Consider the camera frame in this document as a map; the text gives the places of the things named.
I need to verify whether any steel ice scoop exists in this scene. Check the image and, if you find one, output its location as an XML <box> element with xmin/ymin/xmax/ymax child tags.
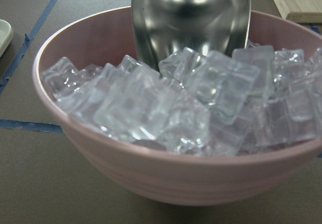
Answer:
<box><xmin>131</xmin><ymin>0</ymin><xmax>251</xmax><ymax>69</ymax></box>

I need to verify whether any clear ice cubes pile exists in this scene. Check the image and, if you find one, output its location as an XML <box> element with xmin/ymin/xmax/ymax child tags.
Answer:
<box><xmin>41</xmin><ymin>43</ymin><xmax>321</xmax><ymax>156</ymax></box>

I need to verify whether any pink bowl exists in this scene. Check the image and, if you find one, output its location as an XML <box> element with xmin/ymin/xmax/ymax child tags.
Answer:
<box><xmin>33</xmin><ymin>7</ymin><xmax>321</xmax><ymax>206</ymax></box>

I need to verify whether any cream bear tray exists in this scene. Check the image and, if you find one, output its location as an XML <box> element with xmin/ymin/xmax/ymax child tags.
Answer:
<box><xmin>0</xmin><ymin>19</ymin><xmax>14</xmax><ymax>57</ymax></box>

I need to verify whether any wooden cutting board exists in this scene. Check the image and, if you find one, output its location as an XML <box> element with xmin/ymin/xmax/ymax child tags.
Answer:
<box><xmin>273</xmin><ymin>0</ymin><xmax>321</xmax><ymax>23</ymax></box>

